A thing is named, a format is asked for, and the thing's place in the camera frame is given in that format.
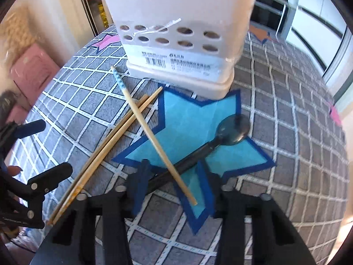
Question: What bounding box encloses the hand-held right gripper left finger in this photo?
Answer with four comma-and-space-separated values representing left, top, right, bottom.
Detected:
33, 159, 152, 265

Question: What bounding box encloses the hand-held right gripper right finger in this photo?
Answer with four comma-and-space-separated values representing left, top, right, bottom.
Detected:
196, 160, 318, 265

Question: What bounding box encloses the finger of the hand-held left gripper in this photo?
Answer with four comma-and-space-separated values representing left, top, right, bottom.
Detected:
0, 119, 46, 147
27, 162, 74, 198

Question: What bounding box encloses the blue-patterned wooden chopstick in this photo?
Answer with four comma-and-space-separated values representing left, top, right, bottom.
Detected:
110, 65, 198, 206

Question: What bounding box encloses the brown wooden chopstick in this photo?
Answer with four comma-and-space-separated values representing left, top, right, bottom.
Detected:
45, 94, 149, 226
51, 86, 164, 225

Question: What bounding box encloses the black plastic spoon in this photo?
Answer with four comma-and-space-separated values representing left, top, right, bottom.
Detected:
146, 114, 251, 195

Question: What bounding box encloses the white plastic utensil holder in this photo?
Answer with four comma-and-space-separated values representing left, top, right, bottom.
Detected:
102, 0, 258, 100

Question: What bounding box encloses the pink box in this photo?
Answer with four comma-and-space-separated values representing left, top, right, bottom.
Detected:
10, 43, 62, 109

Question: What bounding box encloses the grey checked star tablecloth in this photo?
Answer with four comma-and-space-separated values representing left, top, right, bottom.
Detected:
6, 24, 351, 265

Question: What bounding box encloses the gold tinsel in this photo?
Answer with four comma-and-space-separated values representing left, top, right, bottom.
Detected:
97, 2, 110, 28

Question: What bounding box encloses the black built-in oven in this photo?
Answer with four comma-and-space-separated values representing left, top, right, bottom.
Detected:
250, 0, 291, 35

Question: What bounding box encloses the white refrigerator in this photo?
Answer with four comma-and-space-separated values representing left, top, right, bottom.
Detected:
285, 0, 353, 87

